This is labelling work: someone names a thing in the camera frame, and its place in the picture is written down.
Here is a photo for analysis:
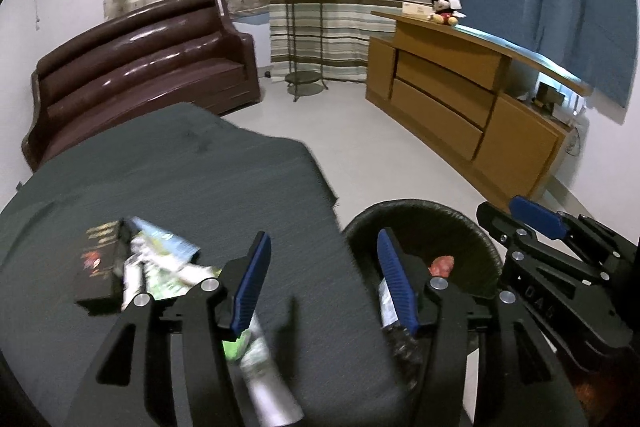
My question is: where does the white blue wrapper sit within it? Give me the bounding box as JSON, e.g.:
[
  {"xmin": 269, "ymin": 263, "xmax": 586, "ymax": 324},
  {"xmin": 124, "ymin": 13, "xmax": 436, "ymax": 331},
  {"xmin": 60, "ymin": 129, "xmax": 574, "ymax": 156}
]
[{"xmin": 125, "ymin": 217, "xmax": 201, "ymax": 259}]

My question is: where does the small brown box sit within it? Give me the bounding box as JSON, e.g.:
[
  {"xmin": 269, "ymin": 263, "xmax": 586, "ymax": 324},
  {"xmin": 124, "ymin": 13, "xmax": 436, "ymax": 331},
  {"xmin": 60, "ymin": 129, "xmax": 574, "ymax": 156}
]
[{"xmin": 532, "ymin": 82, "xmax": 566, "ymax": 108}]

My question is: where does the metal plant stand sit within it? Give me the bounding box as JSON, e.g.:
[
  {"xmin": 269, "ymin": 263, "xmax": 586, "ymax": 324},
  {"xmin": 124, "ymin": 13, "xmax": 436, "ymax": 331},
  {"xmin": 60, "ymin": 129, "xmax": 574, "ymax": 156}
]
[{"xmin": 280, "ymin": 0, "xmax": 331, "ymax": 102}]

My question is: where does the white tube package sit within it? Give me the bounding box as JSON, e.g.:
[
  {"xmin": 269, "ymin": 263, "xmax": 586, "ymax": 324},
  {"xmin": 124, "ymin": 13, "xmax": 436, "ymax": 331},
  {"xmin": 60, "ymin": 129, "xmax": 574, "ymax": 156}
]
[{"xmin": 224, "ymin": 312, "xmax": 304, "ymax": 427}]

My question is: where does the white router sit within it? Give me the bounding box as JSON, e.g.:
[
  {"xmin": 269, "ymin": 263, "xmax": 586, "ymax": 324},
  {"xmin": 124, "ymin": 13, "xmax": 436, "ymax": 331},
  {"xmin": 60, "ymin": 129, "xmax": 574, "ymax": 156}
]
[{"xmin": 555, "ymin": 99, "xmax": 586, "ymax": 125}]

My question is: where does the red plastic bag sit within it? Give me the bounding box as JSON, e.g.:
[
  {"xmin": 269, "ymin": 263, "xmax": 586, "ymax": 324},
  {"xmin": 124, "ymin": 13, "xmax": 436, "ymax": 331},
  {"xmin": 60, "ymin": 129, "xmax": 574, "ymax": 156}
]
[{"xmin": 429, "ymin": 254, "xmax": 457, "ymax": 279}]

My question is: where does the black power cable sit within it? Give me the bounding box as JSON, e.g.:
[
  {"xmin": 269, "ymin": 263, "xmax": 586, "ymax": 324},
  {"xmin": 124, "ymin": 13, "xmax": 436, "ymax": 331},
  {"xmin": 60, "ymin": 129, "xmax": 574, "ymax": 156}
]
[{"xmin": 565, "ymin": 127, "xmax": 586, "ymax": 158}]

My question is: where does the wooden cabinet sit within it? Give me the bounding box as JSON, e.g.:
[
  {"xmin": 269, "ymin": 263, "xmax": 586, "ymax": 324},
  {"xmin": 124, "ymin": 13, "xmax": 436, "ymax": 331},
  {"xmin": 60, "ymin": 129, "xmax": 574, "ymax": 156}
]
[{"xmin": 365, "ymin": 9, "xmax": 593, "ymax": 208}]

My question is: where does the white tube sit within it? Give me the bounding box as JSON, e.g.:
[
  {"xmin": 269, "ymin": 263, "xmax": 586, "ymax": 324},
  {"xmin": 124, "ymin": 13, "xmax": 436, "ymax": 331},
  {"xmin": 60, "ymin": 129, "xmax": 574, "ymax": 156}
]
[{"xmin": 122, "ymin": 257, "xmax": 146, "ymax": 313}]

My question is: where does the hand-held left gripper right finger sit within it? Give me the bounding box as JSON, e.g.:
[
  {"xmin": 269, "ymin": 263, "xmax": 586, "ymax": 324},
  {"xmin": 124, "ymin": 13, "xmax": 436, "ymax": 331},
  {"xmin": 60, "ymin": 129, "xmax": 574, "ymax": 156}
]
[{"xmin": 377, "ymin": 228, "xmax": 591, "ymax": 427}]

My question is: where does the green packet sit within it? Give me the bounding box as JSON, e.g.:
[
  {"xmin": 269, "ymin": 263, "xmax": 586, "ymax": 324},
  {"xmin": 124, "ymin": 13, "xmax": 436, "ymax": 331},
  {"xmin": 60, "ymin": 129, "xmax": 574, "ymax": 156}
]
[{"xmin": 149, "ymin": 267, "xmax": 201, "ymax": 304}]

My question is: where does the black lined trash bin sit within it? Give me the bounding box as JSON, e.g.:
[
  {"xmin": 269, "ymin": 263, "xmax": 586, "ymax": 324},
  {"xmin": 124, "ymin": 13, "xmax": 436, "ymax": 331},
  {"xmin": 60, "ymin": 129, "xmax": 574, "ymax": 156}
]
[{"xmin": 342, "ymin": 199, "xmax": 503, "ymax": 388}]

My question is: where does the black cardboard box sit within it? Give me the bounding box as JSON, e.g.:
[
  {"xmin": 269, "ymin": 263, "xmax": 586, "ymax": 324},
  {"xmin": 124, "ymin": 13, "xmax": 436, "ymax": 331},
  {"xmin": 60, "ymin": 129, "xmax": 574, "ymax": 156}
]
[{"xmin": 74, "ymin": 219, "xmax": 133, "ymax": 315}]

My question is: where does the brown leather sofa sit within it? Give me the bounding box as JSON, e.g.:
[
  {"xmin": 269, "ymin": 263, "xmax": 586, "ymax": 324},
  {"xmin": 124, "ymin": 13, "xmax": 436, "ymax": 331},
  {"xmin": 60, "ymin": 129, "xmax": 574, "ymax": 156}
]
[{"xmin": 21, "ymin": 0, "xmax": 262, "ymax": 172}]

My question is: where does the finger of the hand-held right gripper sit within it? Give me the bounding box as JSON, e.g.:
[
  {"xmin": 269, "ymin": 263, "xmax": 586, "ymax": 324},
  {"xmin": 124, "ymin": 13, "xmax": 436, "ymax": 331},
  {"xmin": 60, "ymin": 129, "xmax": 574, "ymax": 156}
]
[
  {"xmin": 477, "ymin": 202, "xmax": 613, "ymax": 283},
  {"xmin": 509, "ymin": 195, "xmax": 640, "ymax": 275}
]

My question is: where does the mouse plush toy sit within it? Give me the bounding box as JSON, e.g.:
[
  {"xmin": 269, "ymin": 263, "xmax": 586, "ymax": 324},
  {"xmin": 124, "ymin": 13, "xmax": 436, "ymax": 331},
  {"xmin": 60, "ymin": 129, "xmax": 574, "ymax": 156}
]
[{"xmin": 429, "ymin": 0, "xmax": 468, "ymax": 26}]

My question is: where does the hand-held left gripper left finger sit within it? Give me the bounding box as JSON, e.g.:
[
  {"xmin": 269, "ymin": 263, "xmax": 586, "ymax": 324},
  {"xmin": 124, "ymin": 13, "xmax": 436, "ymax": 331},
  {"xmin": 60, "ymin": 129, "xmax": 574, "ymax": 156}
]
[{"xmin": 65, "ymin": 231, "xmax": 272, "ymax": 427}]

